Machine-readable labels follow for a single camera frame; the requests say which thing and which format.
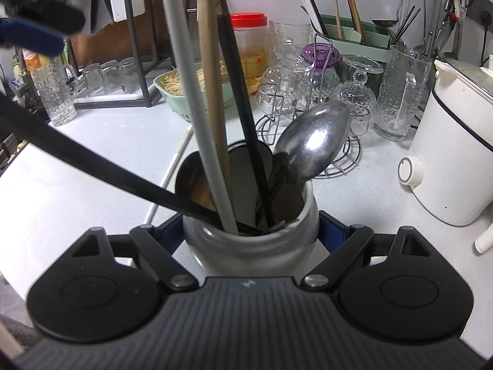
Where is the upturned glass goblet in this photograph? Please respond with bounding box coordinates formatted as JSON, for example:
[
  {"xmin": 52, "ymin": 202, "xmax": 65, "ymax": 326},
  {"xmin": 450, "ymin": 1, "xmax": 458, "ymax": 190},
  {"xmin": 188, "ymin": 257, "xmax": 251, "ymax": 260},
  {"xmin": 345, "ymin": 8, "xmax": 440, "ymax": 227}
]
[{"xmin": 333, "ymin": 54, "xmax": 385, "ymax": 136}]

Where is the patterned glass cup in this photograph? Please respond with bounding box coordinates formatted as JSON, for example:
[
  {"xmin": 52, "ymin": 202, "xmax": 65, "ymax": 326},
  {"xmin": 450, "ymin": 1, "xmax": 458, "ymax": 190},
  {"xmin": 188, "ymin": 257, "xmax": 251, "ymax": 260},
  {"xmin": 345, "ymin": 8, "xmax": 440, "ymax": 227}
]
[
  {"xmin": 255, "ymin": 65, "xmax": 295, "ymax": 115},
  {"xmin": 296, "ymin": 65, "xmax": 341, "ymax": 105}
]

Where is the black chopstick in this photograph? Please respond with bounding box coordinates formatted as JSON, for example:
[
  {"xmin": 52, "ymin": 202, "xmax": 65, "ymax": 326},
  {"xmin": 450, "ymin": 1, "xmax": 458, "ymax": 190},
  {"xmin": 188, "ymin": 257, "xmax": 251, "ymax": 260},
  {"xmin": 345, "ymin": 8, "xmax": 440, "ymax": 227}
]
[{"xmin": 213, "ymin": 0, "xmax": 277, "ymax": 229}]

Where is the light wooden chopstick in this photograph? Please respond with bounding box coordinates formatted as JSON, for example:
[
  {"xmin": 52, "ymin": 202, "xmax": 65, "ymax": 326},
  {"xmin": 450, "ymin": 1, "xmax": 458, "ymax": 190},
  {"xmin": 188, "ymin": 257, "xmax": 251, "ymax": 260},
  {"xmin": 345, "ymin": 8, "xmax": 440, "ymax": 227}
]
[{"xmin": 332, "ymin": 0, "xmax": 344, "ymax": 40}]

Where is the white rack tray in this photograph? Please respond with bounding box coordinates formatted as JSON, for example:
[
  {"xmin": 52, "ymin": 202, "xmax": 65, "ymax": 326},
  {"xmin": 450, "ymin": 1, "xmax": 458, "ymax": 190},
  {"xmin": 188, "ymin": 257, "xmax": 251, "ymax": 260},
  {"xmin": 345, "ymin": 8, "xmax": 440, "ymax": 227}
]
[{"xmin": 75, "ymin": 90, "xmax": 149, "ymax": 103}]

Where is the green colander basket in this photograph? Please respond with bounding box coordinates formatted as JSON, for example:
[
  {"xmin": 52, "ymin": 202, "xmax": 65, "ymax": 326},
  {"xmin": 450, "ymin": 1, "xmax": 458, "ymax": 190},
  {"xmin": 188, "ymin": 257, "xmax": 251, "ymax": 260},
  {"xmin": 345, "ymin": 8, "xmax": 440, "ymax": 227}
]
[{"xmin": 153, "ymin": 67, "xmax": 232, "ymax": 122}]

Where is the red lid plastic jar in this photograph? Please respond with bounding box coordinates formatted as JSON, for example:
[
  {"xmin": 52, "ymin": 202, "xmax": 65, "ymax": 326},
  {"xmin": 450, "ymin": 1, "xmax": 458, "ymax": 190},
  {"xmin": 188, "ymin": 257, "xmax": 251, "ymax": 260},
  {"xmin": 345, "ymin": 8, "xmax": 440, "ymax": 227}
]
[{"xmin": 229, "ymin": 13, "xmax": 269, "ymax": 97}]

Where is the large steel spoon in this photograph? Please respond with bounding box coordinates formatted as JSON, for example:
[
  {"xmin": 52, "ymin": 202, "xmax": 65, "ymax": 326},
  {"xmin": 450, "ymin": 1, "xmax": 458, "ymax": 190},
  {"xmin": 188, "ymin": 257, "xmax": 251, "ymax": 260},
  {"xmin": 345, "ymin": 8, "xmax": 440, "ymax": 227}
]
[{"xmin": 254, "ymin": 100, "xmax": 351, "ymax": 216}]

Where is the yellow orange package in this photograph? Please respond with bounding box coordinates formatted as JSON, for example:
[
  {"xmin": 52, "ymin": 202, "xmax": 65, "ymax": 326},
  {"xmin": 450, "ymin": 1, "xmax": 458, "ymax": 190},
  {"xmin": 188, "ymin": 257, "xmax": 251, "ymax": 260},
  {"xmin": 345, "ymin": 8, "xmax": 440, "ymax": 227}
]
[{"xmin": 21, "ymin": 46, "xmax": 52, "ymax": 72}]

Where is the textured glass mug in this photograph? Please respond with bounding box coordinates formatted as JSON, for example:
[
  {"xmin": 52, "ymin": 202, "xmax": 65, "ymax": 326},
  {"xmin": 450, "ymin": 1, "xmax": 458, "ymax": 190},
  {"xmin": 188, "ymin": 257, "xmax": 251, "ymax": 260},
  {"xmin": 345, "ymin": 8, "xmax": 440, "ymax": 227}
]
[
  {"xmin": 31, "ymin": 62, "xmax": 79, "ymax": 127},
  {"xmin": 372, "ymin": 44, "xmax": 433, "ymax": 142}
]

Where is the bundle of black chopsticks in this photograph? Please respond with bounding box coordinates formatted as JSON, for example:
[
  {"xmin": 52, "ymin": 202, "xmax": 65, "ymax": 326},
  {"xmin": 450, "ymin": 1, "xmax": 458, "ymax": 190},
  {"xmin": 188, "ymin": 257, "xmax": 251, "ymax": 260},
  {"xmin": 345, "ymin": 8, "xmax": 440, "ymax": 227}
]
[{"xmin": 391, "ymin": 5, "xmax": 421, "ymax": 47}]

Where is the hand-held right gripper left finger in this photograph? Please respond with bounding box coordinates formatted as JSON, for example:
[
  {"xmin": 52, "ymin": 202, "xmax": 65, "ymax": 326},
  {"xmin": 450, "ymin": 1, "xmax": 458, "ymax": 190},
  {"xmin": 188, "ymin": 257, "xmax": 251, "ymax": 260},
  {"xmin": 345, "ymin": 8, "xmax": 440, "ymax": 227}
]
[{"xmin": 73, "ymin": 214, "xmax": 199, "ymax": 290}]

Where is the bundle of white chopsticks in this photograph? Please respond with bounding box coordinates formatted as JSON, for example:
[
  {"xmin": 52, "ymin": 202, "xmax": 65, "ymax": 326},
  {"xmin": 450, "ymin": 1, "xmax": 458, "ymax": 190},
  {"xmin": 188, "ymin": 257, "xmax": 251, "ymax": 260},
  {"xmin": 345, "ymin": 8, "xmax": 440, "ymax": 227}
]
[{"xmin": 291, "ymin": 0, "xmax": 329, "ymax": 36}]

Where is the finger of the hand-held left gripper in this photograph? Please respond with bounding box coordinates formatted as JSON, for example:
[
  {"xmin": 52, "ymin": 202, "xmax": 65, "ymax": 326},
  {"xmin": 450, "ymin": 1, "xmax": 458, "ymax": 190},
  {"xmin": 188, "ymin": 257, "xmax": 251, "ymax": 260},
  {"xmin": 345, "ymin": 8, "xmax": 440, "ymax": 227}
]
[
  {"xmin": 0, "ymin": 0, "xmax": 86, "ymax": 36},
  {"xmin": 0, "ymin": 19, "xmax": 65, "ymax": 56}
]

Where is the black long-handled utensil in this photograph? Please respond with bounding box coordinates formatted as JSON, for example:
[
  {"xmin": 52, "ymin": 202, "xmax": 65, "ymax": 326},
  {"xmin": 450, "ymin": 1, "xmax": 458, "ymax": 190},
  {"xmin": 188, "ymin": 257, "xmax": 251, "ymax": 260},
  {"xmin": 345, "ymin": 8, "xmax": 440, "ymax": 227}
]
[{"xmin": 0, "ymin": 94, "xmax": 286, "ymax": 236}]

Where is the black metal dish rack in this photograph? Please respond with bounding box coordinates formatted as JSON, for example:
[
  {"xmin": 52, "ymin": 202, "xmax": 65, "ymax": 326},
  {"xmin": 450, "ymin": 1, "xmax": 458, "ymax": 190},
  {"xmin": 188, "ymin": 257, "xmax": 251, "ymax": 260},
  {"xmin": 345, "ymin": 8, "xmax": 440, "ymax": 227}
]
[{"xmin": 36, "ymin": 0, "xmax": 181, "ymax": 109}]

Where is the green utensil holder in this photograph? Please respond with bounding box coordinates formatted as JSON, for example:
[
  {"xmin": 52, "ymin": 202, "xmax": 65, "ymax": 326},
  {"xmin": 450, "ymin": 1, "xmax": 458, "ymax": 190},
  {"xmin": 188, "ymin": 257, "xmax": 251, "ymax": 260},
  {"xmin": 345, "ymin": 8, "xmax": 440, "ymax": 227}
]
[{"xmin": 310, "ymin": 14, "xmax": 393, "ymax": 70}]

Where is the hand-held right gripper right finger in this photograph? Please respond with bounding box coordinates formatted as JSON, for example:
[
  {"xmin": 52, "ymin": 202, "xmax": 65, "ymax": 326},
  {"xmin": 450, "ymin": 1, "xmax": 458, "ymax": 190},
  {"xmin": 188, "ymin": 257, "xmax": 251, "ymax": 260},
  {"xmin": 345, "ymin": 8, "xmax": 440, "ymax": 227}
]
[{"xmin": 302, "ymin": 210, "xmax": 431, "ymax": 290}]

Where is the brown wooden chopstick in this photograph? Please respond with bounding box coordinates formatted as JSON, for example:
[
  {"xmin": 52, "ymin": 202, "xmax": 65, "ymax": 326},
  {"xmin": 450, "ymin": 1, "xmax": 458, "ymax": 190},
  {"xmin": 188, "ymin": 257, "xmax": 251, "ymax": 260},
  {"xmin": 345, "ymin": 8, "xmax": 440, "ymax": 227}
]
[
  {"xmin": 344, "ymin": 0, "xmax": 361, "ymax": 43},
  {"xmin": 347, "ymin": 0, "xmax": 365, "ymax": 43}
]

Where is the white electric cooker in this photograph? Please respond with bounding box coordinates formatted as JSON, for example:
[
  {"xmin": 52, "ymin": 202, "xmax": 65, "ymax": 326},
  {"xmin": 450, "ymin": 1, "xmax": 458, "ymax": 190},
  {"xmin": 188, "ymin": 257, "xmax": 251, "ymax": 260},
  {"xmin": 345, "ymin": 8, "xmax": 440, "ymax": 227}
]
[{"xmin": 397, "ymin": 57, "xmax": 493, "ymax": 255}]

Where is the small glass tumbler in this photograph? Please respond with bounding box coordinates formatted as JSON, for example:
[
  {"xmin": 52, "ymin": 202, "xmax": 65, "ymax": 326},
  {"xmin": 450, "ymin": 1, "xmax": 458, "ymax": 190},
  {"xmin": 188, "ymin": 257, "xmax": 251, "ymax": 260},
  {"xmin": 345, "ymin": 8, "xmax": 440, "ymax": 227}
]
[
  {"xmin": 117, "ymin": 57, "xmax": 140, "ymax": 94},
  {"xmin": 100, "ymin": 60, "xmax": 121, "ymax": 95},
  {"xmin": 82, "ymin": 64, "xmax": 103, "ymax": 96}
]

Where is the white chopstick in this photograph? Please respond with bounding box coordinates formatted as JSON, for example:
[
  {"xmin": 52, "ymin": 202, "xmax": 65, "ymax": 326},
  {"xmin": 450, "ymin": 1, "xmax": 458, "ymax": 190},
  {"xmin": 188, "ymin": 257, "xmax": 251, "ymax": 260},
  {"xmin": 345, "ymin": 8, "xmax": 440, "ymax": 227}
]
[
  {"xmin": 157, "ymin": 0, "xmax": 240, "ymax": 236},
  {"xmin": 147, "ymin": 128, "xmax": 193, "ymax": 221}
]

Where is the tall textured glass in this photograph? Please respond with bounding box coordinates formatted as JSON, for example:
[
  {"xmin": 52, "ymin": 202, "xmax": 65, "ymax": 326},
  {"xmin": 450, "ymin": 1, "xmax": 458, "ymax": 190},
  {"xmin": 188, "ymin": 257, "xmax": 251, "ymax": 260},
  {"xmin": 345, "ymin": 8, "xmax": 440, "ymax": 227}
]
[{"xmin": 269, "ymin": 19, "xmax": 312, "ymax": 70}]

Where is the brown wooden cutting board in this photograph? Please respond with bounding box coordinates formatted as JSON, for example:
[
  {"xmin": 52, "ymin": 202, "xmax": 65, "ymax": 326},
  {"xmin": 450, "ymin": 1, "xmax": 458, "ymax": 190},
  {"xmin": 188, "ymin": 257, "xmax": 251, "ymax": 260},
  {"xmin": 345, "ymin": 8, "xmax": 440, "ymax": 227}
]
[{"xmin": 71, "ymin": 0, "xmax": 193, "ymax": 72}]

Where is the black wall socket strip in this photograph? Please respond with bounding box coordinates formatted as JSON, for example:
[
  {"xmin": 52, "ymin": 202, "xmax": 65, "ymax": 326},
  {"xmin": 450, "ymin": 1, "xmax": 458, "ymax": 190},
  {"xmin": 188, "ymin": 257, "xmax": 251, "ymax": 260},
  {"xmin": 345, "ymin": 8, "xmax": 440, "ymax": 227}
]
[{"xmin": 468, "ymin": 0, "xmax": 493, "ymax": 31}]

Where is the enoki mushroom bundle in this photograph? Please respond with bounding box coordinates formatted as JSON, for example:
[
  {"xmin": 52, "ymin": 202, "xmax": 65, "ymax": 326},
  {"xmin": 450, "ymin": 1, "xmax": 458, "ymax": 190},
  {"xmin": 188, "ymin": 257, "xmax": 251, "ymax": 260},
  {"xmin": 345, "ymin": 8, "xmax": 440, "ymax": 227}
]
[{"xmin": 164, "ymin": 67, "xmax": 228, "ymax": 97}]

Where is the steel wire cup rack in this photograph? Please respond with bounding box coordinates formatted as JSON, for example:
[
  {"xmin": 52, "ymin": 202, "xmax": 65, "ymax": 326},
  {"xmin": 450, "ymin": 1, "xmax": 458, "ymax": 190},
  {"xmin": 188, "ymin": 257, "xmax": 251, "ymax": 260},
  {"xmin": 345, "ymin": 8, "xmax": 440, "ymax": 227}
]
[{"xmin": 254, "ymin": 33, "xmax": 363, "ymax": 178}]

